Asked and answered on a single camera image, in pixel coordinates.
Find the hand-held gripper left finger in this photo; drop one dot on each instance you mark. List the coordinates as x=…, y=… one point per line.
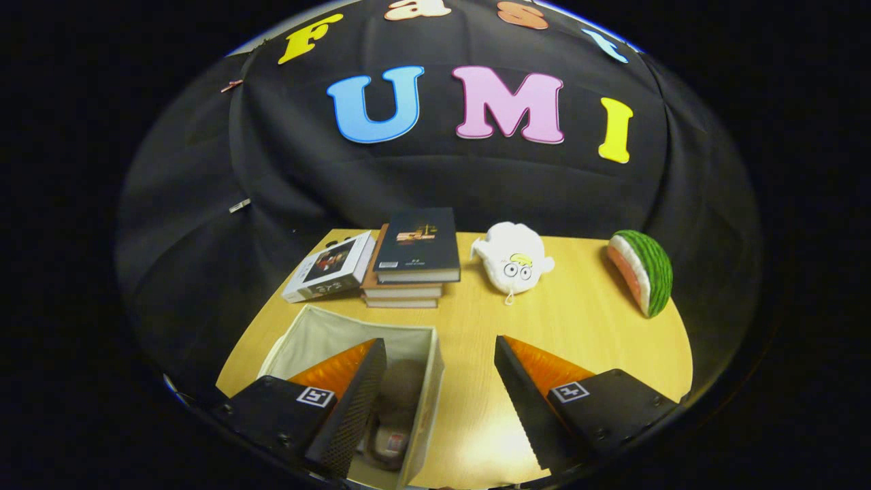
x=340, y=422

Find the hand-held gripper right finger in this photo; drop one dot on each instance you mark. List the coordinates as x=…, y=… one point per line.
x=531, y=408

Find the brown fuzzy shoe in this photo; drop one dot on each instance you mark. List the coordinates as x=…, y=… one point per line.
x=403, y=384

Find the grey fabric storage box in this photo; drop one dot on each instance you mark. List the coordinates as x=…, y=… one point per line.
x=320, y=337

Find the white flat picture box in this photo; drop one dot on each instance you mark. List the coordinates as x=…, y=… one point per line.
x=326, y=265

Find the brown book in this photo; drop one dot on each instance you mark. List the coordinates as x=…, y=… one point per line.
x=401, y=291
x=401, y=303

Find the white ghost plush toy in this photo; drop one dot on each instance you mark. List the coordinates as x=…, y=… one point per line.
x=514, y=252

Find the watermelon slice plush toy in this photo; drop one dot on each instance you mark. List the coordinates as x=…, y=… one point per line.
x=653, y=265

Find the dark blue book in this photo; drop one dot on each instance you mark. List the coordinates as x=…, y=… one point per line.
x=418, y=238

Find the silver cloth clip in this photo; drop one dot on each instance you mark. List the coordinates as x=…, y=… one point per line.
x=239, y=205

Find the copper cloth clip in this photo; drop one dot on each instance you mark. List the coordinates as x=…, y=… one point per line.
x=231, y=86

